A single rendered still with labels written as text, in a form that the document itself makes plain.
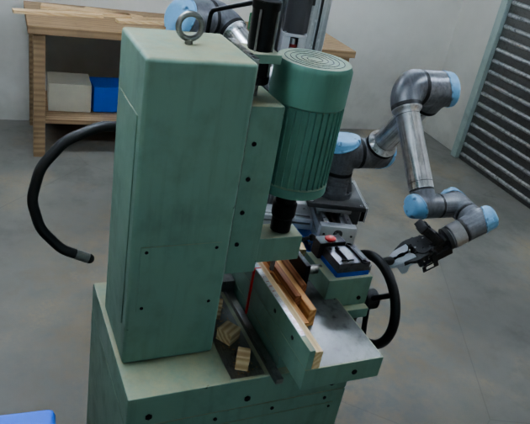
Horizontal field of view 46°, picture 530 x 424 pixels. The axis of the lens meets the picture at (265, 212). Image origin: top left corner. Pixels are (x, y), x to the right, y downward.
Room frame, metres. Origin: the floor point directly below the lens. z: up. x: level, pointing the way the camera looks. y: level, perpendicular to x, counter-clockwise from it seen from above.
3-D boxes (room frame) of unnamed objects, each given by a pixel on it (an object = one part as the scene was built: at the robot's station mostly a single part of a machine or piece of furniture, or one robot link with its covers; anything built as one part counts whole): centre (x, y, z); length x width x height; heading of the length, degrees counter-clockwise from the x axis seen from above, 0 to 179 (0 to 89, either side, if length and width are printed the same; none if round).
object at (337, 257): (1.46, -0.22, 0.99); 0.13 x 0.11 x 0.06; 28
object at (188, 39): (1.24, 0.21, 1.55); 0.06 x 0.02 x 0.07; 118
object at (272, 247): (1.37, -0.03, 1.03); 0.14 x 0.07 x 0.09; 118
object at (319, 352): (1.35, -0.03, 0.92); 0.60 x 0.02 x 0.05; 28
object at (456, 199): (1.79, -0.57, 1.04); 0.11 x 0.11 x 0.08; 26
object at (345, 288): (1.45, -0.22, 0.91); 0.15 x 0.14 x 0.09; 28
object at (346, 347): (1.41, -0.15, 0.87); 0.61 x 0.30 x 0.06; 28
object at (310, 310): (1.35, -0.10, 0.92); 0.25 x 0.02 x 0.05; 28
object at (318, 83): (1.38, -0.04, 1.35); 0.18 x 0.18 x 0.31
